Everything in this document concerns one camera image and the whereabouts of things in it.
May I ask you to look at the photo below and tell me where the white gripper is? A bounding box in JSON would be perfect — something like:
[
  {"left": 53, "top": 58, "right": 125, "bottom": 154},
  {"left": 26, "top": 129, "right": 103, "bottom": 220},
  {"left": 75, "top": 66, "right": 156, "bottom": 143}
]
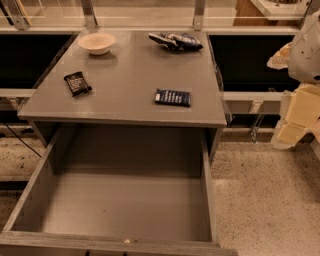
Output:
[{"left": 267, "top": 43, "right": 320, "bottom": 149}]

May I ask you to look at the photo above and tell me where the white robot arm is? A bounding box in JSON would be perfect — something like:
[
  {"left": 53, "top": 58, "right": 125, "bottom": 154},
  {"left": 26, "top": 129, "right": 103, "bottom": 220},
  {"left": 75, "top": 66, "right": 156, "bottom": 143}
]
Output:
[{"left": 267, "top": 10, "right": 320, "bottom": 149}]

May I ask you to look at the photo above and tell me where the open grey top drawer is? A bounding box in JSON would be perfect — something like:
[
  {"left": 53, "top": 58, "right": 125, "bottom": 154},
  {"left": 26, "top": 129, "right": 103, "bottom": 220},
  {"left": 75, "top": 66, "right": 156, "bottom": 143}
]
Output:
[{"left": 1, "top": 124, "right": 238, "bottom": 256}]

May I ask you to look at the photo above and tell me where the blue chip bag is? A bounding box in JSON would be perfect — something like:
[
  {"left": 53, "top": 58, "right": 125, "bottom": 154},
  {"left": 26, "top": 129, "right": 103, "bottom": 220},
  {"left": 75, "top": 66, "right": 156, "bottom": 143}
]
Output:
[{"left": 148, "top": 32, "right": 203, "bottom": 51}]

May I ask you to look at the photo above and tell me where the grey cabinet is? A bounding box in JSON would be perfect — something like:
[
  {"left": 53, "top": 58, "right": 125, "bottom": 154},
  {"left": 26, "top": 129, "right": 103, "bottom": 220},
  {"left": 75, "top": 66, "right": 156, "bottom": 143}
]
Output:
[{"left": 18, "top": 31, "right": 226, "bottom": 165}]

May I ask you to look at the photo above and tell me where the white bowl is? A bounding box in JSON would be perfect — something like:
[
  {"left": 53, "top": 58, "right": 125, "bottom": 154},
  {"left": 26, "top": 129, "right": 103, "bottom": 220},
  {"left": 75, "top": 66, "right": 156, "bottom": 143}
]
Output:
[{"left": 78, "top": 32, "right": 116, "bottom": 55}]

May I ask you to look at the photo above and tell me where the black snack bar wrapper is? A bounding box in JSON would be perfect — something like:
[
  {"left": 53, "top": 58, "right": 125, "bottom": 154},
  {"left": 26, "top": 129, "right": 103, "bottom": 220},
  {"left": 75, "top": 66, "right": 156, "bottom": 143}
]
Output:
[{"left": 64, "top": 71, "right": 92, "bottom": 97}]

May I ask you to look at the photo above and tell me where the black cable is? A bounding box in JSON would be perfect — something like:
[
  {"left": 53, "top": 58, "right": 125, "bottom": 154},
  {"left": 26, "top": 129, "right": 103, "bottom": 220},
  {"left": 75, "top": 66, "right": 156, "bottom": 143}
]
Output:
[{"left": 2, "top": 122, "right": 43, "bottom": 159}]

